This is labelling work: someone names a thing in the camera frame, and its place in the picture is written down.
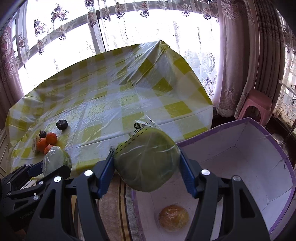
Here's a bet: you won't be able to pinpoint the black wrinkled avocado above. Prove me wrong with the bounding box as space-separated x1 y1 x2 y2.
56 120 68 131

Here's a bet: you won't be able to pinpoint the purple white cardboard box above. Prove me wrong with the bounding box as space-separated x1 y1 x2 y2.
132 118 295 240

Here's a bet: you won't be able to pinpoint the large green melon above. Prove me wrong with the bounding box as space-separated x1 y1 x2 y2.
113 116 181 192

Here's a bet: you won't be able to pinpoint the pink curtain right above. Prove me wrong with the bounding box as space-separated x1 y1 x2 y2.
213 1 285 118

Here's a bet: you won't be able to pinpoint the striped towel cushion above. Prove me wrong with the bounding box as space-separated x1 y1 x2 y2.
21 173 144 241

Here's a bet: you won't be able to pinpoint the pink plastic stool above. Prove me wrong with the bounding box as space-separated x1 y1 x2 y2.
237 89 273 126

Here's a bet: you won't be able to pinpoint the small green fruit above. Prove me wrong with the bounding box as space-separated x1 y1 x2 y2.
42 146 72 176

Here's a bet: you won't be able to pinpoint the small dark mangosteen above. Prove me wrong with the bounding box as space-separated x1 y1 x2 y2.
39 131 47 138

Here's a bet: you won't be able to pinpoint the white lace sheer curtain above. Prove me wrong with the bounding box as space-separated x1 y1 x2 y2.
11 1 220 97

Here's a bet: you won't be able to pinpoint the orange with stem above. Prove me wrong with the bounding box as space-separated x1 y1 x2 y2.
37 138 48 153

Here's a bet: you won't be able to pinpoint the yellow pear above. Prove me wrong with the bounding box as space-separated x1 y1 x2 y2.
159 204 189 232

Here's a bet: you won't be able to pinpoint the yellow checkered plastic tablecloth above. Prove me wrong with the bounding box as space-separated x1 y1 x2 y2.
6 41 213 176

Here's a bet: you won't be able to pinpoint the pink floral curtain left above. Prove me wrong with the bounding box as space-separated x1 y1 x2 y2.
0 25 23 130

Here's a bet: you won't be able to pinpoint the pale cut fruit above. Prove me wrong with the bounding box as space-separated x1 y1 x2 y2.
32 135 40 154

